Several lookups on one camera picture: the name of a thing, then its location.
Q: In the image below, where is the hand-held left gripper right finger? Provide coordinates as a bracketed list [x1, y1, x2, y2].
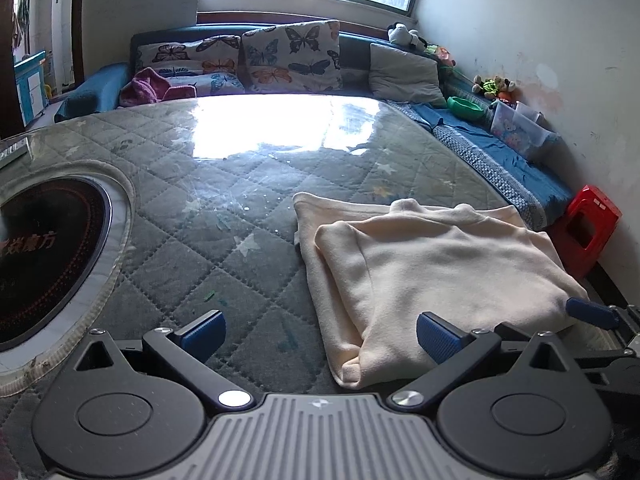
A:
[387, 311, 586, 411]

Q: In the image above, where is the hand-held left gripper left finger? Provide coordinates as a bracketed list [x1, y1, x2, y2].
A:
[74, 309, 255, 410]

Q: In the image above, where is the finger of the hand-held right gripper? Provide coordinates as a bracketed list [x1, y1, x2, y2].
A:
[566, 297, 640, 333]
[575, 347, 640, 396]

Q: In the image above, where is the cream sweater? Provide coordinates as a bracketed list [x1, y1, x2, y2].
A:
[292, 192, 591, 390]

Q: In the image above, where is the grey quilted table cover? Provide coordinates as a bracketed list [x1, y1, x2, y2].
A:
[0, 95, 551, 461]

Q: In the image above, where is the red plastic stool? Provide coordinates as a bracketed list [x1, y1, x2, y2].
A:
[550, 185, 623, 281]

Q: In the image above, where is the black round hot plate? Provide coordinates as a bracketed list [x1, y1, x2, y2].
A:
[0, 160, 135, 397]

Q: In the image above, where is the clear plastic storage box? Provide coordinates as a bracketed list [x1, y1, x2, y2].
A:
[490, 99, 558, 161]

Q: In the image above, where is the green bowl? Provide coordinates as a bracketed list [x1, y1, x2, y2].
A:
[446, 96, 486, 120]

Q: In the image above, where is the green yellow plush toy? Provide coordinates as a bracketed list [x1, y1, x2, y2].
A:
[472, 75, 518, 103]

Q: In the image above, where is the purple cloth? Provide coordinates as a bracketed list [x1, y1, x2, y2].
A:
[119, 66, 197, 108]

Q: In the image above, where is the grey cushion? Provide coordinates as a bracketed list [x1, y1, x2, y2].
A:
[369, 42, 447, 108]

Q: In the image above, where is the colourful plush toy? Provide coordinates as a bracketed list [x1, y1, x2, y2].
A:
[425, 44, 457, 68]

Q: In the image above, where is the blue sofa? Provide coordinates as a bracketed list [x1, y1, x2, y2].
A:
[54, 24, 576, 233]

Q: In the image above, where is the large butterfly print cushion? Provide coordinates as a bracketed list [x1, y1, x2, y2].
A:
[240, 20, 345, 93]

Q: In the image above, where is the small blue cabinet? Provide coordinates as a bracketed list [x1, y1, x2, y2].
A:
[14, 50, 50, 126]

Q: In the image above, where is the panda plush toy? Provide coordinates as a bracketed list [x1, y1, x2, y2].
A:
[387, 22, 426, 51]

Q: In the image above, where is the brown door frame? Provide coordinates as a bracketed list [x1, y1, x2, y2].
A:
[10, 0, 90, 133]

